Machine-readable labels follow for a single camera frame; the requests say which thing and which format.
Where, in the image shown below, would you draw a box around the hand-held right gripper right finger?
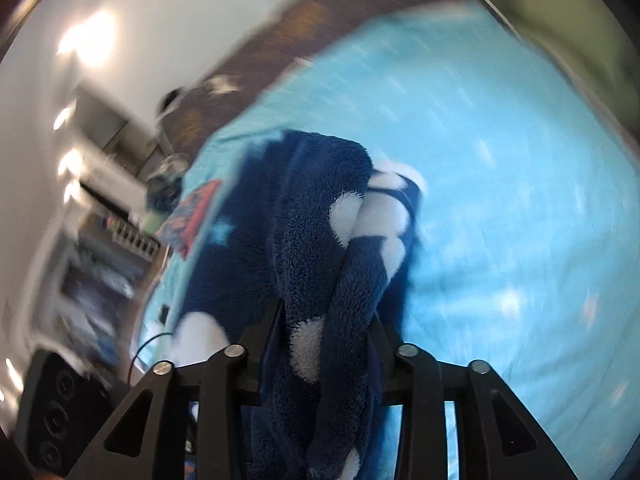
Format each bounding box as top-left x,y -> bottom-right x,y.
370,317 -> 578,480

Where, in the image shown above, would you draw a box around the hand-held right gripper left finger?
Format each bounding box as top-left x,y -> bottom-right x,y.
65,300 -> 286,480

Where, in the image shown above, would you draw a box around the black cable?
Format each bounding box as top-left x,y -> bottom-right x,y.
127,330 -> 176,386

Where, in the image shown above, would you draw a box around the light blue blanket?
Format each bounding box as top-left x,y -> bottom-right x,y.
135,0 -> 640,480

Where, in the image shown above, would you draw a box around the large green pillow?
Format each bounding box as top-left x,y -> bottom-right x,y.
500,0 -> 636,76

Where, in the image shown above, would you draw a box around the black speaker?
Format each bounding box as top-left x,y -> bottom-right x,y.
17,350 -> 126,476

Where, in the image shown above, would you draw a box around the white shelf unit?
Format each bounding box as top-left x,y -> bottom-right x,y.
50,85 -> 166,366

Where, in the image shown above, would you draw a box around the navy fleece garment white spots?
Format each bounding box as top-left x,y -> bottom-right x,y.
172,130 -> 428,480

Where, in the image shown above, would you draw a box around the dark printed blanket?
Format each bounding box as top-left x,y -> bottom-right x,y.
160,0 -> 640,161

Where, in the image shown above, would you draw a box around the red printed cloth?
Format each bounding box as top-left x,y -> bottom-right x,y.
155,180 -> 223,261

